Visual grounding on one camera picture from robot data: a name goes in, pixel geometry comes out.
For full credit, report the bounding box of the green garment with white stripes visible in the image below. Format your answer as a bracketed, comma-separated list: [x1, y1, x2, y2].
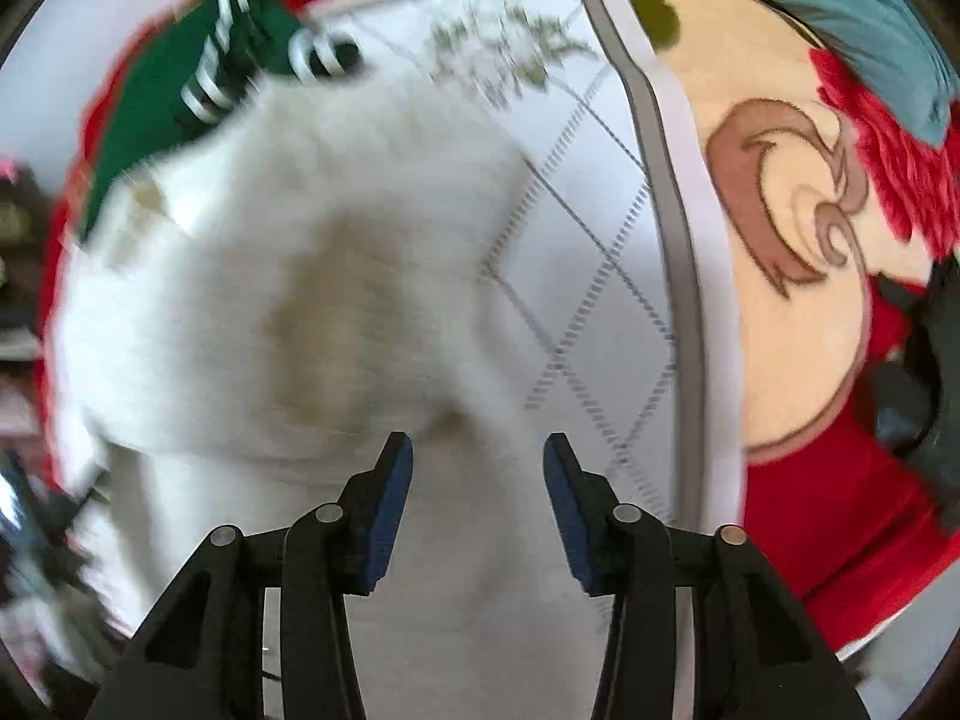
[79, 0, 361, 241]

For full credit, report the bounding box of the red printed blanket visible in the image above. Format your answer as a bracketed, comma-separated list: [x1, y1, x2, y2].
[41, 0, 960, 661]

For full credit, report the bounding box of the dark cloth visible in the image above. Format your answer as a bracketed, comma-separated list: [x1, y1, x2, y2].
[870, 255, 960, 481]

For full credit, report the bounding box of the white fleece garment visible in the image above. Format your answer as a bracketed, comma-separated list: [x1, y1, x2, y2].
[54, 76, 623, 720]

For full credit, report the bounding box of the white quilted mat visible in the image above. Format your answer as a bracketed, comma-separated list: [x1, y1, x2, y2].
[304, 0, 747, 533]

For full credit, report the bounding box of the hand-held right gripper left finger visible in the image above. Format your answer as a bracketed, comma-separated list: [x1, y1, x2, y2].
[88, 431, 415, 720]

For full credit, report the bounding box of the teal cloth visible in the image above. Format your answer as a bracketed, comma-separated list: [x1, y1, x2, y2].
[660, 0, 960, 151]

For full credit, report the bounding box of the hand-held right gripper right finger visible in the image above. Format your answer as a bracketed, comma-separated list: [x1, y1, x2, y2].
[543, 433, 871, 720]

